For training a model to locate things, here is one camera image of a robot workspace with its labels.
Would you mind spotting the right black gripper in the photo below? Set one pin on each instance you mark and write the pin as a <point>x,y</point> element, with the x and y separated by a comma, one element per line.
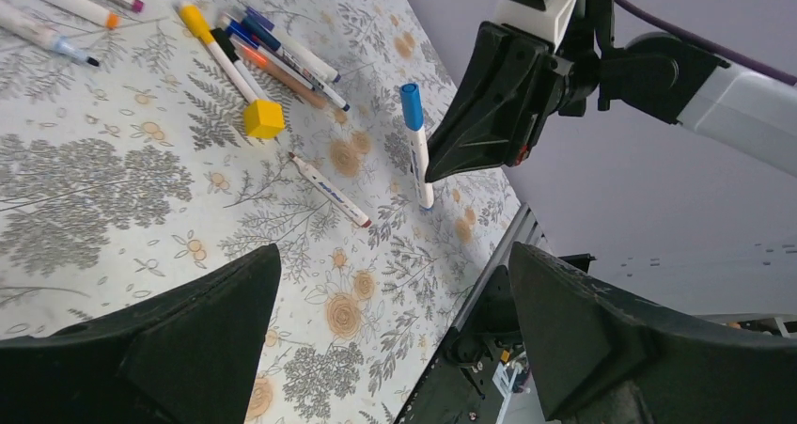
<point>531,59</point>

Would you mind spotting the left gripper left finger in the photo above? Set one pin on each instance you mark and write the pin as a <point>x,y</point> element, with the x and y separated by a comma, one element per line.
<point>188,355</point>

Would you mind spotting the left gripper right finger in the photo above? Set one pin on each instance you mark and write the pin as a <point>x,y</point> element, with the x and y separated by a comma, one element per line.
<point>600,354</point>

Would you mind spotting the light blue capped marker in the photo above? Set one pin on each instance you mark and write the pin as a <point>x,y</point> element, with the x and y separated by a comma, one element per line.
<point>414,122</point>

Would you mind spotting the red brown capped marker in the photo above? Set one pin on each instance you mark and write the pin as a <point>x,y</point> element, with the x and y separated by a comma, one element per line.
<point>336,196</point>

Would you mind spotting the blue capped white marker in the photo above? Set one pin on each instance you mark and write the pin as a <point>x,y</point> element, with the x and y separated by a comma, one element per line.
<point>30,29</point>

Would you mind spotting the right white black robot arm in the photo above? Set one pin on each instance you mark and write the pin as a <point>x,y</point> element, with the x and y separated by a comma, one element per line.
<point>679,78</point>

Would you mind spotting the floral table mat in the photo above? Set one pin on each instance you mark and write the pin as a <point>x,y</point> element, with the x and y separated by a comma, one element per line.
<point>127,180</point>

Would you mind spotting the yellow cube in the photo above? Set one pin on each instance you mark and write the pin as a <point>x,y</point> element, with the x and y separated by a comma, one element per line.
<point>263,119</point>

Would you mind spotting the orange brown marker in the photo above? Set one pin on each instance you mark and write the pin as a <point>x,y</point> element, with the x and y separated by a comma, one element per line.
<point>279,74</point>

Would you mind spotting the dark blue capped marker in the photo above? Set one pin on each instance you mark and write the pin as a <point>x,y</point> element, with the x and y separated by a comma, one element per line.
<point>267,44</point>

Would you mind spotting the black capped white marker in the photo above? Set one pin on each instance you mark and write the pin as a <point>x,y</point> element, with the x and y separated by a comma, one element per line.
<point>229,49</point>

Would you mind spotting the yellow capped white marker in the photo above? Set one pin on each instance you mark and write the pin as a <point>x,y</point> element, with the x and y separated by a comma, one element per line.
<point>197,25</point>

